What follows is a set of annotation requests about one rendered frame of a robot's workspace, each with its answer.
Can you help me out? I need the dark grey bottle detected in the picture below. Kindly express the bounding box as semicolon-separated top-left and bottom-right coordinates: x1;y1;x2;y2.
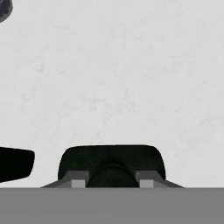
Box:
0;0;14;24

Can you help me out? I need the black glass bottle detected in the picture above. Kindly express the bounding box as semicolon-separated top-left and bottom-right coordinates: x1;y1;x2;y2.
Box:
57;143;166;188
0;146;36;184

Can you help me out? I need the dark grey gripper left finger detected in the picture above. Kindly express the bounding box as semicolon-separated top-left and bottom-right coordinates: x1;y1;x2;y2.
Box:
40;170;90;189

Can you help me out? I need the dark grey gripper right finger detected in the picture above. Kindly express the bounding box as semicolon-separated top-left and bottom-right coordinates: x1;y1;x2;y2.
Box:
135;170;185;189

